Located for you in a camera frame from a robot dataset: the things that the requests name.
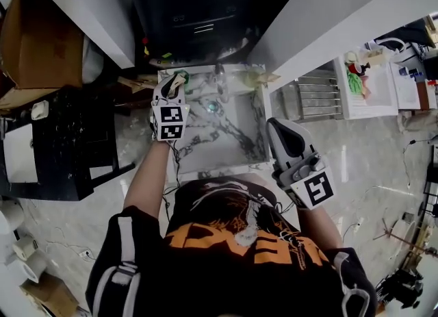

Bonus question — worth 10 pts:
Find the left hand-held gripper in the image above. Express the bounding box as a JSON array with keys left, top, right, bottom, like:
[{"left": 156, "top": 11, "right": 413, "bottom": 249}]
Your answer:
[{"left": 149, "top": 75, "right": 192, "bottom": 142}]

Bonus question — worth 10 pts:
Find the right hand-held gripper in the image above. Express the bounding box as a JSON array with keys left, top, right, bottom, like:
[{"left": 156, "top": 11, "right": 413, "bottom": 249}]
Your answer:
[{"left": 265, "top": 116, "right": 337, "bottom": 211}]

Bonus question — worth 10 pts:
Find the green cup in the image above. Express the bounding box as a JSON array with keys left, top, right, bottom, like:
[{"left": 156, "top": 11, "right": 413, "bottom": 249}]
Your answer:
[{"left": 172, "top": 68, "right": 192, "bottom": 87}]

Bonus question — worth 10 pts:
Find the person's right forearm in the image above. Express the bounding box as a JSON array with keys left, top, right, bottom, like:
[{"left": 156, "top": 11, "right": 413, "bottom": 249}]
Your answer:
[{"left": 296, "top": 204, "right": 345, "bottom": 251}]

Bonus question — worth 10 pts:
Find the person's left forearm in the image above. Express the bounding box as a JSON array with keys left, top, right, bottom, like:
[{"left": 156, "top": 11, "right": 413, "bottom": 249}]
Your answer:
[{"left": 122, "top": 139, "right": 172, "bottom": 220}]

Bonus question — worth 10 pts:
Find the translucent plastic cup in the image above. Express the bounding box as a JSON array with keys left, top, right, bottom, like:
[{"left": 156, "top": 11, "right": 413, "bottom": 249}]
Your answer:
[{"left": 234, "top": 68, "right": 263, "bottom": 90}]

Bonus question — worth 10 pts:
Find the chrome sink faucet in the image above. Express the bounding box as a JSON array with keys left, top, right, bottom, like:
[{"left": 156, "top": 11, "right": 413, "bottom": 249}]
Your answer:
[{"left": 212, "top": 62, "right": 229, "bottom": 96}]

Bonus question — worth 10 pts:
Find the marble pattern sink basin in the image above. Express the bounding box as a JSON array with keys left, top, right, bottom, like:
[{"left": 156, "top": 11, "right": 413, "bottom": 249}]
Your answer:
[{"left": 156, "top": 64, "right": 274, "bottom": 183}]

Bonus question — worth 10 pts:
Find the metal bar rack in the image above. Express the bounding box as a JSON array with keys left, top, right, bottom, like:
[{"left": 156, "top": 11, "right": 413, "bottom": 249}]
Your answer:
[{"left": 270, "top": 68, "right": 345, "bottom": 123}]

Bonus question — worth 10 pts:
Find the pale plastic packet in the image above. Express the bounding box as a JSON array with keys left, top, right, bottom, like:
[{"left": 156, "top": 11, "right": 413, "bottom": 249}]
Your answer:
[{"left": 258, "top": 72, "right": 282, "bottom": 84}]

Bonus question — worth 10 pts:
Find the wooden stand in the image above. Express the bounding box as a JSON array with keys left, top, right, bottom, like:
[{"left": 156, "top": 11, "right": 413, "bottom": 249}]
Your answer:
[{"left": 372, "top": 218, "right": 438, "bottom": 258}]

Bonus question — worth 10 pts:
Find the green striped toy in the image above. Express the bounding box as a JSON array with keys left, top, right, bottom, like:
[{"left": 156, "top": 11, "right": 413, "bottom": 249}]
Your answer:
[{"left": 346, "top": 68, "right": 364, "bottom": 96}]

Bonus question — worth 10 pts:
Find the black speckled table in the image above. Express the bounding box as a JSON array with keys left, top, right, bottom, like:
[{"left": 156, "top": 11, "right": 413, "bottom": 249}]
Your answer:
[{"left": 0, "top": 88, "right": 136, "bottom": 202}]

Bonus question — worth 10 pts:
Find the white partition panel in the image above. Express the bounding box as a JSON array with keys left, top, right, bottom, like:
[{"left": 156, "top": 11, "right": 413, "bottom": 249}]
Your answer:
[
  {"left": 22, "top": 0, "right": 136, "bottom": 70},
  {"left": 248, "top": 0, "right": 438, "bottom": 86}
]

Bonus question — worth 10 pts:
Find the person's black printed shirt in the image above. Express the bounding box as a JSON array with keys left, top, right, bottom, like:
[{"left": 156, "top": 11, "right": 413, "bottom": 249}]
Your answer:
[{"left": 84, "top": 175, "right": 379, "bottom": 317}]

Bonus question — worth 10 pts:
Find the white soap dish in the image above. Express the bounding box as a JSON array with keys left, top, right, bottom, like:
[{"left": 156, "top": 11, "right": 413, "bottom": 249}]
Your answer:
[{"left": 30, "top": 100, "right": 49, "bottom": 121}]

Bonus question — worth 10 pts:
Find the large cardboard box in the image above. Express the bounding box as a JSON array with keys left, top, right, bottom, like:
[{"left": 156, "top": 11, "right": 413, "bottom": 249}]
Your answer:
[{"left": 0, "top": 0, "right": 86, "bottom": 110}]

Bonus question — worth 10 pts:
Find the translucent pump bottle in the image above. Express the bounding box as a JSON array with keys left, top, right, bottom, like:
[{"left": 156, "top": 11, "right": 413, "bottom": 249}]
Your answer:
[{"left": 362, "top": 48, "right": 391, "bottom": 66}]

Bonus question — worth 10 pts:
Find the white curved faucet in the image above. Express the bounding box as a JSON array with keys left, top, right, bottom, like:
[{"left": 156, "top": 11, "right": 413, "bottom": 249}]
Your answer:
[{"left": 376, "top": 36, "right": 417, "bottom": 65}]

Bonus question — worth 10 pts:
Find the white rectangular basin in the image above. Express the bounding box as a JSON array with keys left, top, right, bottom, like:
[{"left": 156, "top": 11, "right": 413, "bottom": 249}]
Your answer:
[{"left": 2, "top": 122, "right": 39, "bottom": 185}]

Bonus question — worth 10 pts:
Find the black office chair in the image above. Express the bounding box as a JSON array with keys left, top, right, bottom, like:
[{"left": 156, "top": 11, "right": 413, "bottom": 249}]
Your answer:
[{"left": 374, "top": 21, "right": 438, "bottom": 49}]

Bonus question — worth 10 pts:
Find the white round bin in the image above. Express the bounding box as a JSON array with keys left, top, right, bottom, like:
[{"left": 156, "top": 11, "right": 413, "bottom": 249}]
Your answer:
[{"left": 0, "top": 199, "right": 25, "bottom": 231}]

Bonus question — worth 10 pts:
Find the small white box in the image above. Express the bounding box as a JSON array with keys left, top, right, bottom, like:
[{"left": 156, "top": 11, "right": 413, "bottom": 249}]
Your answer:
[{"left": 12, "top": 235, "right": 38, "bottom": 260}]

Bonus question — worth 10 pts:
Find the white cylinder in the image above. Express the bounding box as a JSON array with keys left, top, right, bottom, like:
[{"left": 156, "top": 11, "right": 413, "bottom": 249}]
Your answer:
[{"left": 10, "top": 250, "right": 49, "bottom": 284}]

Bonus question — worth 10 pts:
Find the small cardboard box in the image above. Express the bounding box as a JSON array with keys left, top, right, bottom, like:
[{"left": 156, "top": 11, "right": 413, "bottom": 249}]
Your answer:
[{"left": 20, "top": 272, "right": 79, "bottom": 317}]

